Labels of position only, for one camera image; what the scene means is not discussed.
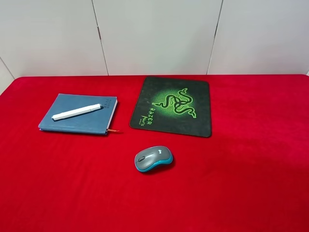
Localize grey blue computer mouse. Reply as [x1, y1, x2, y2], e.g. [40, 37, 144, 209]
[134, 146, 173, 173]

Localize white pen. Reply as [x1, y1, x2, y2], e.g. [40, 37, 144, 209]
[51, 104, 101, 121]

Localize blue hardcover notebook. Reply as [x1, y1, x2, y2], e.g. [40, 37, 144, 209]
[38, 94, 118, 135]

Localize black green Razer mousepad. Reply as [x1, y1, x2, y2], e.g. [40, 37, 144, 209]
[129, 76, 212, 138]

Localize red velvet tablecloth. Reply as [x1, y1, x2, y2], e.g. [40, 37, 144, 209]
[0, 74, 309, 232]

